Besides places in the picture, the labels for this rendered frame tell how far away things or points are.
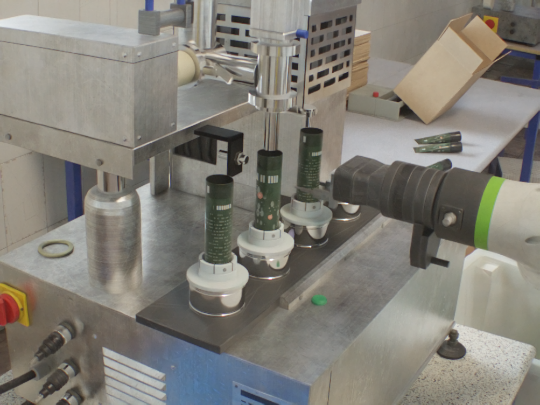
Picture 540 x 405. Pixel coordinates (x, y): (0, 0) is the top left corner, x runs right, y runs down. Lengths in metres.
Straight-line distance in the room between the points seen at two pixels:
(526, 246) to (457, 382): 0.46
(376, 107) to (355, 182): 1.71
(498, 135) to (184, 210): 1.64
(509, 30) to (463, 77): 2.69
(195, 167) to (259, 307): 0.38
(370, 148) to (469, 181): 1.44
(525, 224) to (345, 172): 0.24
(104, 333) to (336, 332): 0.29
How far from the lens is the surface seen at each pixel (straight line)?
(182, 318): 0.93
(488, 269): 1.94
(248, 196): 1.23
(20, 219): 2.81
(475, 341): 1.48
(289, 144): 1.15
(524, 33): 5.27
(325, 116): 1.23
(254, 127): 1.17
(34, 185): 2.82
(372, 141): 2.47
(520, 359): 1.46
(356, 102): 2.75
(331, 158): 1.29
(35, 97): 0.99
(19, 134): 1.02
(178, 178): 1.30
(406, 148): 2.44
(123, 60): 0.88
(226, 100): 1.09
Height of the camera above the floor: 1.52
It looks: 22 degrees down
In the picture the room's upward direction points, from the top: 3 degrees clockwise
